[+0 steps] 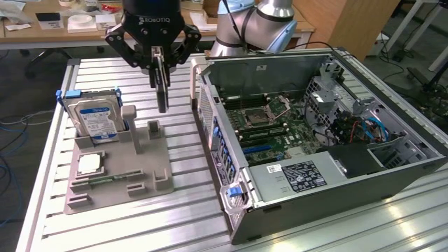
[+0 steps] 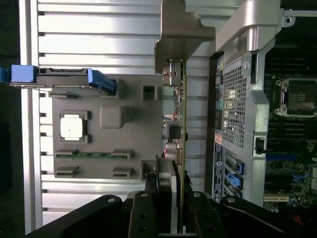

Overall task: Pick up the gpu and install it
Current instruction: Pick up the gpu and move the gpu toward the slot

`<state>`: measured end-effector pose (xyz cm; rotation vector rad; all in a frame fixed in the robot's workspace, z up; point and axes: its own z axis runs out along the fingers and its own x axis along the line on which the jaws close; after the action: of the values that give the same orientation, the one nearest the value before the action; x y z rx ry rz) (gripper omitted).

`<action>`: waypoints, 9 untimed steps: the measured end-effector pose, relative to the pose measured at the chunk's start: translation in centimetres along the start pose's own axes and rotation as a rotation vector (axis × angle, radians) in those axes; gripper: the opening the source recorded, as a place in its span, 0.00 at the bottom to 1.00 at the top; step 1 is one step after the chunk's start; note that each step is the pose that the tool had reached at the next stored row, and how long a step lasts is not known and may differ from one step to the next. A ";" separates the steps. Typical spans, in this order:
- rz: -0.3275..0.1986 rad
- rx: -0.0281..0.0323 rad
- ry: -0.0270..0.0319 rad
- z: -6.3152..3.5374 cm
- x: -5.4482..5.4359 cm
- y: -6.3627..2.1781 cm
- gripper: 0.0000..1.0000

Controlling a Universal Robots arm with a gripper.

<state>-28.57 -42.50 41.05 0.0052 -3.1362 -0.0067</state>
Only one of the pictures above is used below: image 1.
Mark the red packet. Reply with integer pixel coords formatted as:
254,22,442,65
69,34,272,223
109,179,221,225
100,3,122,14

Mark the black RAM slot row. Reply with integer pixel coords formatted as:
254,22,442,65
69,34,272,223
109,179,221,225
236,127,286,140
222,94,268,109

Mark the white box with black lid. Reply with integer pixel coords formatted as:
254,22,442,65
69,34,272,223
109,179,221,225
34,12,64,30

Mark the white labelled box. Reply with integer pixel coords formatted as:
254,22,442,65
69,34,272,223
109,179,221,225
94,14,118,31

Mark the white flat box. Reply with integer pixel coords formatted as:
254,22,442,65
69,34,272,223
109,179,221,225
200,13,220,31

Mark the graphics card with metal bracket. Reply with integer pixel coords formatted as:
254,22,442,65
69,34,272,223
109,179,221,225
150,46,170,114

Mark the wooden cabinet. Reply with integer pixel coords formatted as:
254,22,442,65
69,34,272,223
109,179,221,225
292,0,401,61

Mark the brown cardboard box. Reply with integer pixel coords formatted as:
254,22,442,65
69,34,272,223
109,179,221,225
201,0,220,17

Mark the clear plastic bag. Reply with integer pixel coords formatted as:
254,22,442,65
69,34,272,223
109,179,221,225
0,0,32,24

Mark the black PC case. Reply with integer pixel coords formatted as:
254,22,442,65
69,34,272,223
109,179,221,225
188,46,448,246

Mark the wooden desk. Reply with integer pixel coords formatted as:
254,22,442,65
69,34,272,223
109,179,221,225
0,0,316,57

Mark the metal socket cover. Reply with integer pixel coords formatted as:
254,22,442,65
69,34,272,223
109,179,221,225
265,96,293,116

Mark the silver CPU chip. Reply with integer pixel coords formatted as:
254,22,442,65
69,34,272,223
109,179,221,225
77,154,102,174

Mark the metal disk bay cage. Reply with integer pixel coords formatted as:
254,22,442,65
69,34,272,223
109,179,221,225
302,75,356,124

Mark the hard disk in blue carrier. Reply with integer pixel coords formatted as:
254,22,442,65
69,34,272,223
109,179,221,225
54,89,122,144

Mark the green RAM stick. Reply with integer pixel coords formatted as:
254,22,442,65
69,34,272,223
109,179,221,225
89,175,129,184

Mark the grey power supply unit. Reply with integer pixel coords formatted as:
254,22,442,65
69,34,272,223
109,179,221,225
246,151,346,203

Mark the CPU socket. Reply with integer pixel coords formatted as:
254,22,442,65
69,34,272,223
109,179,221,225
242,107,272,125

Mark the green motherboard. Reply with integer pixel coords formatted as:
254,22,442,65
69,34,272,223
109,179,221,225
218,93,325,166

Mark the white box with round dish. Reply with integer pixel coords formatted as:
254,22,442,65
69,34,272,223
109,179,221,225
66,14,98,34

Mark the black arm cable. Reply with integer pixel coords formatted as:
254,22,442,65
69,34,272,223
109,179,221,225
218,0,250,52

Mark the blue wire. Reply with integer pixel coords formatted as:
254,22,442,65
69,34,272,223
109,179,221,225
361,117,389,144

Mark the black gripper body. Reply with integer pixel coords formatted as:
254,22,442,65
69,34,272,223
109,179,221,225
121,0,185,53

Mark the grey parts rack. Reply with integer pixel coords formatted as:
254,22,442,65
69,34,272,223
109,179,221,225
61,104,174,215

